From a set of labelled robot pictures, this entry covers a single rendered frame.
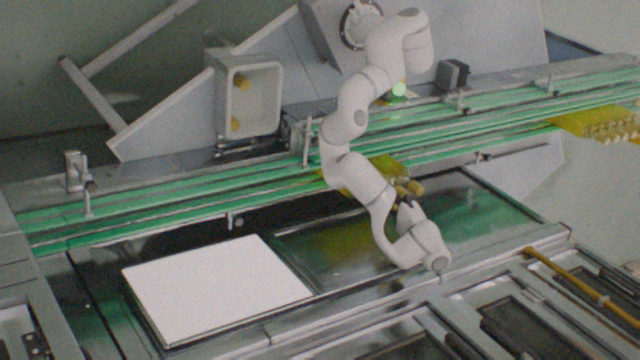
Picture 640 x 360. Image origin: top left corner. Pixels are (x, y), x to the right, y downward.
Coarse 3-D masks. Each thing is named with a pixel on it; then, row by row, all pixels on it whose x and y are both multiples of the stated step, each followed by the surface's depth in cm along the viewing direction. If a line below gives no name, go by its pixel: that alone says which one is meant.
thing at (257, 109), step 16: (256, 64) 195; (272, 64) 197; (256, 80) 205; (272, 80) 204; (240, 96) 205; (256, 96) 208; (272, 96) 206; (240, 112) 207; (256, 112) 211; (272, 112) 208; (240, 128) 206; (256, 128) 207; (272, 128) 208
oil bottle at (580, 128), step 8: (552, 120) 275; (560, 120) 271; (568, 120) 268; (576, 120) 267; (584, 120) 267; (568, 128) 269; (576, 128) 266; (584, 128) 263; (592, 128) 263; (576, 136) 267; (584, 136) 264; (592, 136) 262; (600, 136) 260
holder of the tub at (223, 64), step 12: (216, 60) 196; (228, 60) 196; (240, 60) 197; (252, 60) 198; (264, 60) 199; (276, 60) 200; (216, 72) 198; (228, 72) 192; (216, 84) 199; (216, 96) 201; (216, 108) 203; (216, 120) 204; (216, 144) 209; (228, 144) 210; (240, 144) 211; (252, 144) 212
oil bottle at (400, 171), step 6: (378, 156) 221; (384, 156) 222; (390, 156) 222; (384, 162) 218; (390, 162) 218; (396, 162) 219; (390, 168) 215; (396, 168) 215; (402, 168) 216; (396, 174) 214; (402, 174) 213; (408, 174) 214; (396, 180) 214; (402, 180) 214
